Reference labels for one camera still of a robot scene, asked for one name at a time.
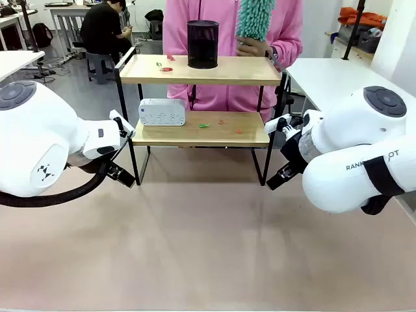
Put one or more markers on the grey plastic stool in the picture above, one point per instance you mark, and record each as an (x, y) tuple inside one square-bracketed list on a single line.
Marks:
[(97, 58)]

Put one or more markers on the black bag on stool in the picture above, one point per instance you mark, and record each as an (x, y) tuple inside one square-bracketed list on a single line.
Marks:
[(154, 15)]

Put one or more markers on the seated person in black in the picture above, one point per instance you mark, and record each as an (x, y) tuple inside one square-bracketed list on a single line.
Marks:
[(100, 29)]

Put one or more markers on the white work table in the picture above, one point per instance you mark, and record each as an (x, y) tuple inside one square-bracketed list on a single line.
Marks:
[(325, 78)]

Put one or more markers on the red paper scrap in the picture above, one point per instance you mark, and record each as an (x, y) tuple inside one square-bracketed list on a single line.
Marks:
[(167, 69), (171, 58)]

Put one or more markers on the white digital alarm clock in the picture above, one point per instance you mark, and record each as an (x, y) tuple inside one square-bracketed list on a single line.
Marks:
[(162, 112)]

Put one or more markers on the black backpack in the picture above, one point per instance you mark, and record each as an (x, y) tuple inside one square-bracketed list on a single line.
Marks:
[(42, 34)]

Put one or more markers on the orange cloth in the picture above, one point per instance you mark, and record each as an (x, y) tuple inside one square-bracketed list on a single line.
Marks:
[(364, 18)]

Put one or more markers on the person's left forearm pink sleeve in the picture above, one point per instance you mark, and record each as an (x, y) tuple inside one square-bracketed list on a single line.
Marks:
[(289, 48)]

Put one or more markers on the grey storage crate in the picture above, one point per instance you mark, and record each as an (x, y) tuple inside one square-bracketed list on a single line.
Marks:
[(360, 40)]

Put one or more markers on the white side table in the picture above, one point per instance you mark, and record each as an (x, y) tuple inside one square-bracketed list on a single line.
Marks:
[(16, 61)]

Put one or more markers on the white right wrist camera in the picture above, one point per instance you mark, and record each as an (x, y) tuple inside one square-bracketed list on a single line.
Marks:
[(274, 125)]

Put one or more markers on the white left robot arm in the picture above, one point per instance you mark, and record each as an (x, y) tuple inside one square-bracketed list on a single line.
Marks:
[(32, 130)]

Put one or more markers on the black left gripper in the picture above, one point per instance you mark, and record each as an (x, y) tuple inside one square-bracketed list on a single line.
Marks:
[(110, 169)]

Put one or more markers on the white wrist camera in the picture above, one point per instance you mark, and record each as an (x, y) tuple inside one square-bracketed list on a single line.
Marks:
[(116, 115), (274, 125)]

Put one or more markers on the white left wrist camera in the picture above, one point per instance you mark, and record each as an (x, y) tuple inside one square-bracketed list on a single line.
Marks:
[(116, 115)]

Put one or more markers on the white background desk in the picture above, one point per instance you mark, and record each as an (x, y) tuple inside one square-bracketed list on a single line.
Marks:
[(68, 11)]

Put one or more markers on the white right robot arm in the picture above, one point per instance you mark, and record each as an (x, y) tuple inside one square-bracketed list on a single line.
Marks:
[(351, 136)]

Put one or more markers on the teal chenille duster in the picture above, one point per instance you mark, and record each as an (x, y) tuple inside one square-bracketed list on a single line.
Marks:
[(255, 19)]

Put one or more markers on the silver wristwatch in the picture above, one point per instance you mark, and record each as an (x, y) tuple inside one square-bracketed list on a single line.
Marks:
[(274, 56)]

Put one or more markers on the two-tier wood metal shelf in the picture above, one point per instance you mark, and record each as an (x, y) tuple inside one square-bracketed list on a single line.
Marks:
[(201, 73)]

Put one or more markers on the person's left hand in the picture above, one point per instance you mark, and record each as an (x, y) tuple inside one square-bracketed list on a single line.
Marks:
[(252, 48)]

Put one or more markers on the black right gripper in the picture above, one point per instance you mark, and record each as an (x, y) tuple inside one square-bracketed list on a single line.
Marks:
[(292, 149)]

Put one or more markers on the black stand pole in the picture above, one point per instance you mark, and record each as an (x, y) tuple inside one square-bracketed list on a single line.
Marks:
[(30, 26), (354, 29)]

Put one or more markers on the person in pink hoodie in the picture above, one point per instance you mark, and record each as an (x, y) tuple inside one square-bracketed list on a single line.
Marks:
[(227, 97)]

